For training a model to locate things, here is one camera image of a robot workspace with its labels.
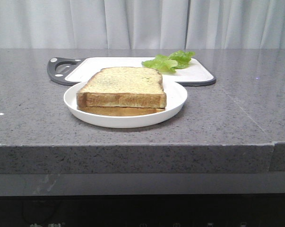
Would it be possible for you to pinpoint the toasted bread slice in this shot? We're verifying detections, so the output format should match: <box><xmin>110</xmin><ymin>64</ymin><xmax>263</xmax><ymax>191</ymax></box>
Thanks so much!
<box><xmin>77</xmin><ymin>67</ymin><xmax>167</xmax><ymax>108</ymax></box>
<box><xmin>78</xmin><ymin>106</ymin><xmax>165</xmax><ymax>116</ymax></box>

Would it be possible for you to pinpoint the green lettuce leaf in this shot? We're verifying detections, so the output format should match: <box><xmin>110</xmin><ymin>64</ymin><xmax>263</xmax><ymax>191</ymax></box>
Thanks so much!
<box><xmin>141</xmin><ymin>50</ymin><xmax>195</xmax><ymax>73</ymax></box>

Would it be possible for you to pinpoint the white round plate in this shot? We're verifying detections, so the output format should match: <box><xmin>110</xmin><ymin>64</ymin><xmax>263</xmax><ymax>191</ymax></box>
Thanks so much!
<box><xmin>63</xmin><ymin>80</ymin><xmax>188</xmax><ymax>129</ymax></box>

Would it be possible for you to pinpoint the white pleated curtain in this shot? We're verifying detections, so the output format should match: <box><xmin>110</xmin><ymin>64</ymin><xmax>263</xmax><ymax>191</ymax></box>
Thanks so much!
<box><xmin>0</xmin><ymin>0</ymin><xmax>285</xmax><ymax>49</ymax></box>

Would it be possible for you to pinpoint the black appliance front panel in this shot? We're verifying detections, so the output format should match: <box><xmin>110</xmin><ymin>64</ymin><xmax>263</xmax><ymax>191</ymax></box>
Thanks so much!
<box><xmin>0</xmin><ymin>194</ymin><xmax>285</xmax><ymax>227</ymax></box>

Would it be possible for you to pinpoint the white cutting board grey rim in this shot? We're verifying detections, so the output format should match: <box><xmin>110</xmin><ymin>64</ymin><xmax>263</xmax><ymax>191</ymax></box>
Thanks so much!
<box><xmin>47</xmin><ymin>57</ymin><xmax>216</xmax><ymax>87</ymax></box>

